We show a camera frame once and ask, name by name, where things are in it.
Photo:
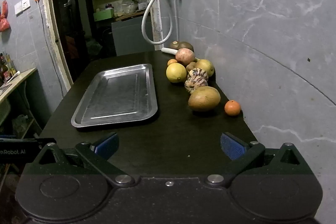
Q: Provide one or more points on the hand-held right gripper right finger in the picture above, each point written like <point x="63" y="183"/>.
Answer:
<point x="232" y="146"/>

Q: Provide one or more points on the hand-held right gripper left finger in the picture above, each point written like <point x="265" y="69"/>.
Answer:
<point x="106" y="145"/>

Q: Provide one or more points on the orange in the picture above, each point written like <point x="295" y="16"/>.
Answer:
<point x="232" y="107"/>

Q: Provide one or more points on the rectangular metal tray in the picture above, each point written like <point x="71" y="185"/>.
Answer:
<point x="118" y="98"/>

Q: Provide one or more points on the yellow-green mango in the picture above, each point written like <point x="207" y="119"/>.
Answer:
<point x="204" y="98"/>

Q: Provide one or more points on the brown round pear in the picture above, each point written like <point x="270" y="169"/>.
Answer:
<point x="206" y="67"/>

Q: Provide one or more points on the large yellow citrus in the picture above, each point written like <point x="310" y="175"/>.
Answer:
<point x="176" y="73"/>

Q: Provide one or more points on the small tangerine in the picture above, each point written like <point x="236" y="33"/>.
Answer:
<point x="171" y="62"/>

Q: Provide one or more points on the pale kitchen counter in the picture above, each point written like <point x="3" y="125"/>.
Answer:
<point x="15" y="83"/>

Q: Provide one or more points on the dark glass bottle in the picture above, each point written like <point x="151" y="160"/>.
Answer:
<point x="3" y="72"/>

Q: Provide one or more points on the yellow-capped bottle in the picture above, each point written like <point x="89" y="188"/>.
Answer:
<point x="10" y="64"/>

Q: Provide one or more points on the red apple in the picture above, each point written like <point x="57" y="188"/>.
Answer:
<point x="185" y="56"/>

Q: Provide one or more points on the dark brown round fruit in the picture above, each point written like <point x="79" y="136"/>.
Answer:
<point x="186" y="46"/>

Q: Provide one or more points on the grey panel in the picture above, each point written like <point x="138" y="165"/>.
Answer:
<point x="128" y="35"/>

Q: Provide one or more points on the white plastic tube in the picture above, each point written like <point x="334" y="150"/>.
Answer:
<point x="169" y="50"/>

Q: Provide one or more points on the dark brown fruit with sticker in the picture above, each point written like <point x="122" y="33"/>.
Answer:
<point x="174" y="45"/>

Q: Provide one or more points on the green box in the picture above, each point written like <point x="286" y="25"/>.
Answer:
<point x="103" y="15"/>

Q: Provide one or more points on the red plastic bag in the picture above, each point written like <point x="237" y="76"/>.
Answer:
<point x="4" y="19"/>

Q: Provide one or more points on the pale door frame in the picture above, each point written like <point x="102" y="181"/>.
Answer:
<point x="51" y="16"/>

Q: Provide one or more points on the white wall switch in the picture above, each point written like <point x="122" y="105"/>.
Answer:
<point x="18" y="8"/>

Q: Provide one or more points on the white wall socket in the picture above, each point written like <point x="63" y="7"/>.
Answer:
<point x="25" y="3"/>

